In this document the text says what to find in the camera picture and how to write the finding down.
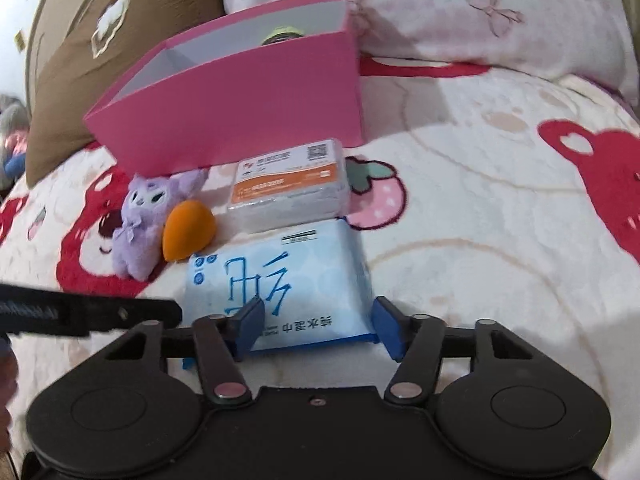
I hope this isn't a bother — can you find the bear printed blanket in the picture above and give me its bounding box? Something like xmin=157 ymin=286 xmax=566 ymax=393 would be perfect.
xmin=0 ymin=57 xmax=640 ymax=461

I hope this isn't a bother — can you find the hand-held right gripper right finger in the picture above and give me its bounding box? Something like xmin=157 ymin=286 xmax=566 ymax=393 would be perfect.
xmin=372 ymin=296 xmax=540 ymax=405

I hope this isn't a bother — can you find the beige headboard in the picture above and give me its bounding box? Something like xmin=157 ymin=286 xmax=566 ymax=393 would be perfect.
xmin=25 ymin=0 xmax=93 ymax=116

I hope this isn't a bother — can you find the brown pillow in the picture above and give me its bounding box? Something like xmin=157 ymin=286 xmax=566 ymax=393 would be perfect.
xmin=25 ymin=0 xmax=226 ymax=187

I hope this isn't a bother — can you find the pink cardboard box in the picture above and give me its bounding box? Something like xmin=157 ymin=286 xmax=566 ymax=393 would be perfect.
xmin=82 ymin=0 xmax=365 ymax=176

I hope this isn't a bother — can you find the clear floss pick box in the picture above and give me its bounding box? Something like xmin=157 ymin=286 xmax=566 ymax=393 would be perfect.
xmin=226 ymin=138 xmax=351 ymax=233

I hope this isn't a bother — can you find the grey plush bear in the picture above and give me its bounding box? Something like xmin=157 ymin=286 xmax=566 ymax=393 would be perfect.
xmin=0 ymin=94 xmax=32 ymax=183

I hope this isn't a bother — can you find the orange makeup sponge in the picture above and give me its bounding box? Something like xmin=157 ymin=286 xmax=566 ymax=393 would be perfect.
xmin=162 ymin=200 xmax=218 ymax=263

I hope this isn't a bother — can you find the blue wet wipes packet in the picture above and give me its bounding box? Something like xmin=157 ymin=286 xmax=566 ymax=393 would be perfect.
xmin=184 ymin=219 xmax=377 ymax=356

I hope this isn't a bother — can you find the green yarn ball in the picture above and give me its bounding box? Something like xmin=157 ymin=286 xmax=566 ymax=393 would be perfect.
xmin=260 ymin=25 xmax=306 ymax=47

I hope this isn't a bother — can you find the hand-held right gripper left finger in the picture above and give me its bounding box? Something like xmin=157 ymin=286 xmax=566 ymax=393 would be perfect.
xmin=102 ymin=299 xmax=266 ymax=407

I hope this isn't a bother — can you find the pink patterned pillow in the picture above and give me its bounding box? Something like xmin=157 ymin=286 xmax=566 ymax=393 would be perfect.
xmin=210 ymin=0 xmax=640 ymax=107

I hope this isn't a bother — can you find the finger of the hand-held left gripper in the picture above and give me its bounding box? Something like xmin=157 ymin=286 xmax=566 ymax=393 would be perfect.
xmin=90 ymin=294 xmax=184 ymax=335

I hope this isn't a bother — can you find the purple plush toy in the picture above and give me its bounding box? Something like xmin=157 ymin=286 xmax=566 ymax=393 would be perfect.
xmin=111 ymin=167 xmax=208 ymax=281

